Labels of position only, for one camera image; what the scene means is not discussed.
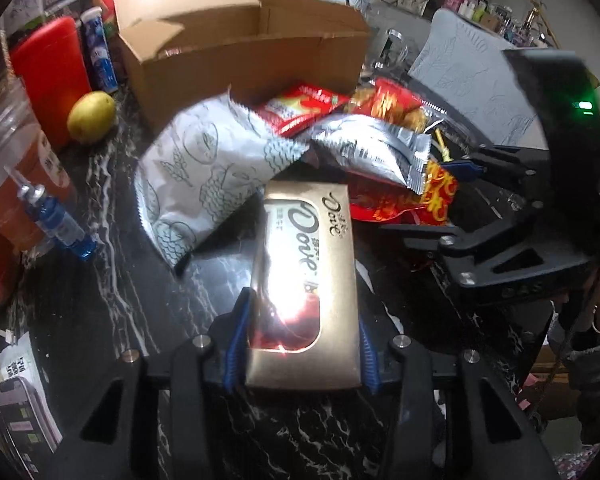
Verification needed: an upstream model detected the gold Dove chocolate box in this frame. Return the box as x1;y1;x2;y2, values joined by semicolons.
246;181;361;391

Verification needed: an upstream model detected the silver foil snack pack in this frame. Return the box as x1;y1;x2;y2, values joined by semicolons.
296;114;431;195

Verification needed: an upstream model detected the red yellow candy bag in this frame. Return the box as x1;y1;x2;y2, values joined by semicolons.
344;78;458;226

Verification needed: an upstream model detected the white patterned snack bag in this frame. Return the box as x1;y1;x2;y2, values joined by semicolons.
134;92;309;270

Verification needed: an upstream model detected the red snack packet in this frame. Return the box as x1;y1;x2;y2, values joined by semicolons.
256;82;348;138

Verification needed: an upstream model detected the grey leaf pattern cushion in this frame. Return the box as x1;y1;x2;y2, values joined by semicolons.
408;9;546;148

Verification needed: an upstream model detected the glass mug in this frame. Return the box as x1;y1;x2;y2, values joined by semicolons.
370;28;410;70

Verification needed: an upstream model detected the small blue bottle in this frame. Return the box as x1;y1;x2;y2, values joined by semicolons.
5;167;96;261

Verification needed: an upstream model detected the yellow lemon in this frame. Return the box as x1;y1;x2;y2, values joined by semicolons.
67;91;117;145

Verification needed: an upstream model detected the plastic cup of tea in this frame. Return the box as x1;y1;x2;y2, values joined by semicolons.
0;79;74;252

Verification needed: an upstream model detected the cardboard box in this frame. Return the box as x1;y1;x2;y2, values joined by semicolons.
114;0;370;130

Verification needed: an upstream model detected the red plastic container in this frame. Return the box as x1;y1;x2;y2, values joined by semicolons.
9;16;92;150

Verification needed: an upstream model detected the blue tablet tube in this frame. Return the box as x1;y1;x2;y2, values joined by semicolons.
80;6;118;94

